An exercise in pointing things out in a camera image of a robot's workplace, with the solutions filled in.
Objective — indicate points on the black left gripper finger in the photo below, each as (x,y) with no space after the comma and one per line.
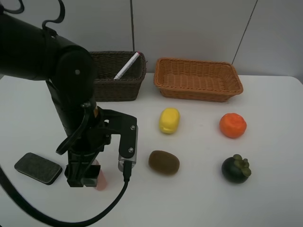
(90,178)
(73,177)

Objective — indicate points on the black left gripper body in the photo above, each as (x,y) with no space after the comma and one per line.
(109,122)

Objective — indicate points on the pink squeeze bottle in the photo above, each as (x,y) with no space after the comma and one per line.
(101,181)

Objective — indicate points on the grey felt board eraser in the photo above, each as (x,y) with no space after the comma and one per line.
(38,168)

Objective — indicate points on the white pink marker pen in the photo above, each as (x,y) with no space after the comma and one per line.
(125,68)

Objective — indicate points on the yellow lemon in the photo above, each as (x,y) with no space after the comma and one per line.
(169,120)

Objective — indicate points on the dark purple mangosteen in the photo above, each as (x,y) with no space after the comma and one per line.
(236,169)

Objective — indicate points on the orange mandarin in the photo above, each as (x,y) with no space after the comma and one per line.
(232,125)

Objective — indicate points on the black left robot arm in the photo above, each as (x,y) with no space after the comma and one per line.
(35,53)

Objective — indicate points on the dark brown wicker basket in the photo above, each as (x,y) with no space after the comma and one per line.
(109,63)

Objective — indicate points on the brown kiwi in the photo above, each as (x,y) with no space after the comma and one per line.
(163,162)

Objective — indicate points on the orange wicker basket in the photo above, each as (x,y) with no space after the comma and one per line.
(212,81)

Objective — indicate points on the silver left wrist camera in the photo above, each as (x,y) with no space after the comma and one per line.
(128,148)

